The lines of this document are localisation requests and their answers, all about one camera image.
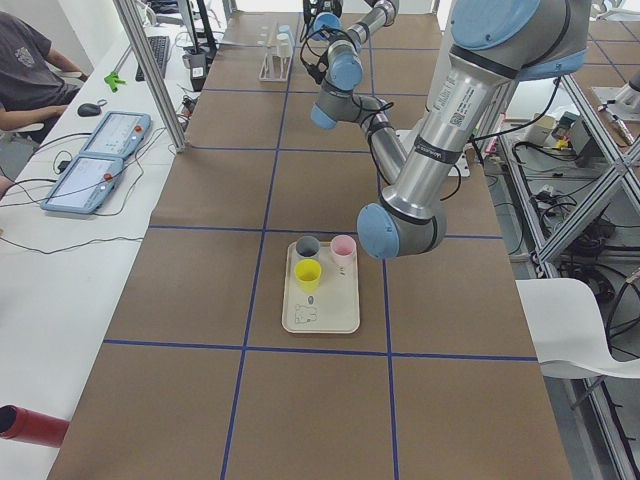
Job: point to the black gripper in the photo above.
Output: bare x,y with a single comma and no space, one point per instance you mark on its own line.
334,6

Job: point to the light blue plastic cup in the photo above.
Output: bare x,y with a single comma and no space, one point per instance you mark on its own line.
285,29

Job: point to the pale cream plastic cup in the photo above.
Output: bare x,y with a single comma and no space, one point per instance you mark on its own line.
284,48

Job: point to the pink plastic cup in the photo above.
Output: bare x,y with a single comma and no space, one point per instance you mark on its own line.
343,250

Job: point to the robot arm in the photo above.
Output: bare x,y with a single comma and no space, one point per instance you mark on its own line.
493,43
339,71

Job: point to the wooden rack dowel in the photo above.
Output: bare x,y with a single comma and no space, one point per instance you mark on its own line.
272,34

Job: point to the grey plastic cup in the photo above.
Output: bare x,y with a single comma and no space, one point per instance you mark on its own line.
307,247

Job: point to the yellow plastic cup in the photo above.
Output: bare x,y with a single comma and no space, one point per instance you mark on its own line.
307,273

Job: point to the black box with label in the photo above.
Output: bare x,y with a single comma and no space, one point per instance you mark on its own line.
196,65

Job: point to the black keyboard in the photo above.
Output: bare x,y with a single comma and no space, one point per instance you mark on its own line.
160,48

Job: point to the green plastic clamp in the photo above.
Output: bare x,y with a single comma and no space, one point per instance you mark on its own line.
114,81

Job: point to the upper blue teach pendant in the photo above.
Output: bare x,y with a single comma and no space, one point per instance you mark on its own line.
118,134

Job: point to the blue teach pendant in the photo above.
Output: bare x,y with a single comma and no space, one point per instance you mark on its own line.
118,134
84,185

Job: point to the black computer mouse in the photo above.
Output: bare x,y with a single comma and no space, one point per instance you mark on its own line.
89,110

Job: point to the seated person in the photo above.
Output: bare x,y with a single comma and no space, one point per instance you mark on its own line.
31,92

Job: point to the lower blue teach pendant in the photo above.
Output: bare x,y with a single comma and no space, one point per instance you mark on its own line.
84,185

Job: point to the cream plastic tray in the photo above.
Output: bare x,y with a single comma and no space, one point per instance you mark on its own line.
333,307

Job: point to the red cylinder tube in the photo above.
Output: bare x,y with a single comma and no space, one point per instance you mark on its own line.
27,426

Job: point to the white wire cup rack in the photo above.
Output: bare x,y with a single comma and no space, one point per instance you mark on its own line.
273,69

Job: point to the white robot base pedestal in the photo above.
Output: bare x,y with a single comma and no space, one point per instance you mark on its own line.
407,139

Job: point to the aluminium frame post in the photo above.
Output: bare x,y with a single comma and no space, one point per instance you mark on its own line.
134,30

